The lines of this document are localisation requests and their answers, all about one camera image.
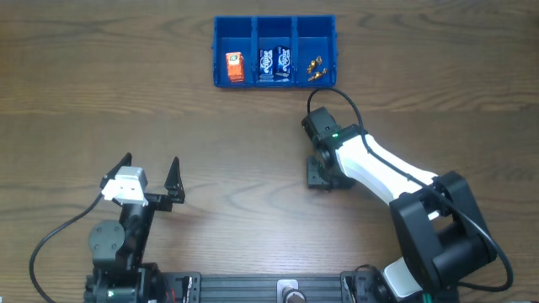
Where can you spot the blue tray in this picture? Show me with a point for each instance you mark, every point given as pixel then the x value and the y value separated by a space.
pixel 316 44

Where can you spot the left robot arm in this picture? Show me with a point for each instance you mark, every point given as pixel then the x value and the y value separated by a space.
pixel 105 242

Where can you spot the mounting rail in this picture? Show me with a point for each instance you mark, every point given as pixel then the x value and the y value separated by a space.
pixel 244 288

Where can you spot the blue candy pack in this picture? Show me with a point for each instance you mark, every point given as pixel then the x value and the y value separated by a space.
pixel 265 65
pixel 283 63

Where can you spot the orange candy box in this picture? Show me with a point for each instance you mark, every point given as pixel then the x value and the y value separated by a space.
pixel 234 69

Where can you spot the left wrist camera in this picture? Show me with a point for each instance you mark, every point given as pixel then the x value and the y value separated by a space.
pixel 126 185

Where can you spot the gold candy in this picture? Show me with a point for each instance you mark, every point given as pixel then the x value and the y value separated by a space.
pixel 318 76
pixel 314 64

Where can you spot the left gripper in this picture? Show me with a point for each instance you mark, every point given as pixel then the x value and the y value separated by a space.
pixel 159 202

